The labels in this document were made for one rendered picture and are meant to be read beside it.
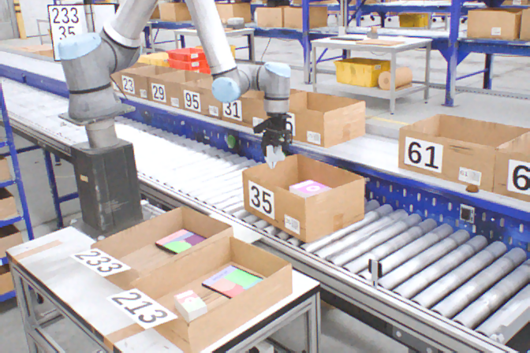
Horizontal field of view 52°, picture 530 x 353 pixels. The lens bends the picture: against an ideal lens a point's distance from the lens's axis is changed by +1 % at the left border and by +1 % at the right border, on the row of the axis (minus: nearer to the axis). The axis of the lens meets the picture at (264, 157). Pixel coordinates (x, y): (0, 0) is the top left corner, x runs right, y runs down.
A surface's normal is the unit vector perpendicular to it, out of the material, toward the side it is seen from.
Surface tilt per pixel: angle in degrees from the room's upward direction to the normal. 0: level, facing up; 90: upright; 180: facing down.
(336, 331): 0
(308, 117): 90
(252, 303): 91
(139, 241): 89
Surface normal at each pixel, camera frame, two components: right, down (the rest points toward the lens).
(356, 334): -0.05, -0.94
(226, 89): -0.33, 0.46
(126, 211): 0.69, 0.20
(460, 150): -0.74, 0.26
